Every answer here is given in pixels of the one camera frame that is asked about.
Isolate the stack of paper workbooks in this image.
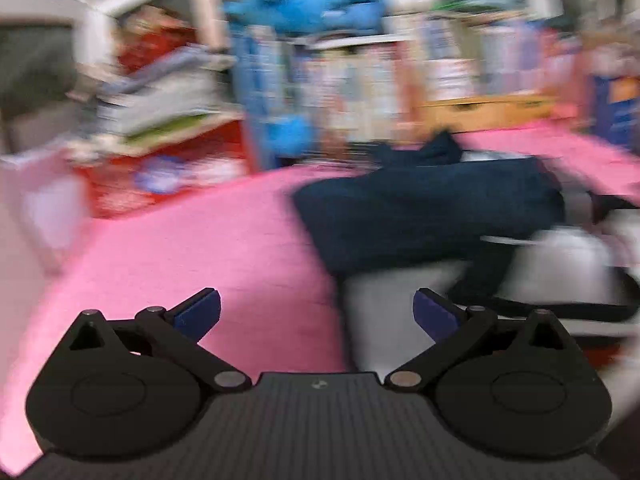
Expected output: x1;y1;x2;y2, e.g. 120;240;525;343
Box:
69;44;242;157

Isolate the wooden drawer box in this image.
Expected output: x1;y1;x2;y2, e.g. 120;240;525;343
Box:
414;94;557;134

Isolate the white board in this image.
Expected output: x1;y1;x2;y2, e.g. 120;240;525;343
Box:
0;154;92;272

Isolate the pink rabbit print towel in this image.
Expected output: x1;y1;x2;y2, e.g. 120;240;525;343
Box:
0;119;640;477

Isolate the white and navy jacket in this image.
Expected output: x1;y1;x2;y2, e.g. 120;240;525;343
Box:
292;130;640;377

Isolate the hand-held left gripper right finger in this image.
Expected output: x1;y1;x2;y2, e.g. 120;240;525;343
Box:
384;287;583;393

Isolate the row of shelf books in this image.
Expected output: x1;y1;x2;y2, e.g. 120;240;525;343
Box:
300;14;592;132

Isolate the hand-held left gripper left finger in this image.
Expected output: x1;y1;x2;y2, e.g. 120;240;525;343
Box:
65;287;253;394

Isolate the red plastic crate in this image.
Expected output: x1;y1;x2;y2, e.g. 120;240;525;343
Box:
74;119;252;219

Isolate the small red basket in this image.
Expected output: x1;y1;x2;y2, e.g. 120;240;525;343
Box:
117;6;202;77

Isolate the blue and orange box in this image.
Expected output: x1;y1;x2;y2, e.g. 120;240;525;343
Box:
592;74;640;147

